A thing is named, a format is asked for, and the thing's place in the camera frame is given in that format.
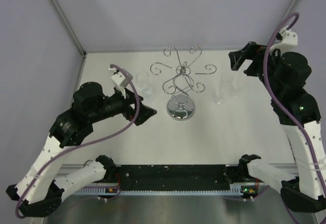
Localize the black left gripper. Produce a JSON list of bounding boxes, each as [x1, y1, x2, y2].
[[88, 85, 156, 125]]

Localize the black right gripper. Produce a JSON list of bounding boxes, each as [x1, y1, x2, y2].
[[228, 41, 287, 98]]

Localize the round clear wine glass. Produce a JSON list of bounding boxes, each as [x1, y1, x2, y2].
[[135, 71, 154, 103]]

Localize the ribbed clear flute glass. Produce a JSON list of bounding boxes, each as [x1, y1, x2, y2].
[[233, 75, 245, 98]]

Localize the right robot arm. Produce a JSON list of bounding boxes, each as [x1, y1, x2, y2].
[[237, 48, 325, 213]]

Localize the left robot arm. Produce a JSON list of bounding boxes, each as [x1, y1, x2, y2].
[[6, 82, 157, 219]]

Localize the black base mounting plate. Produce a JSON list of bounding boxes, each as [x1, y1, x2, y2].
[[99, 164, 251, 191]]

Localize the chrome wire glass rack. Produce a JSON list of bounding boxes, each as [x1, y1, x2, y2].
[[150, 46, 218, 121]]

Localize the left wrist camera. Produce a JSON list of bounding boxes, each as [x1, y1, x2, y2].
[[108, 68, 129, 98]]

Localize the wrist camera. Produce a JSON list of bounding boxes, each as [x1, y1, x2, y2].
[[270, 26, 298, 54], [108, 68, 129, 98]]

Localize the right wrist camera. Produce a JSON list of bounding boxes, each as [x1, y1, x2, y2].
[[270, 26, 298, 54]]

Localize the aluminium frame rail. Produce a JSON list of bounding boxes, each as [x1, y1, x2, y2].
[[57, 163, 298, 177]]

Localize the grey slotted cable duct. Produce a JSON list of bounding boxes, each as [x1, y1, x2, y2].
[[73, 184, 255, 194]]

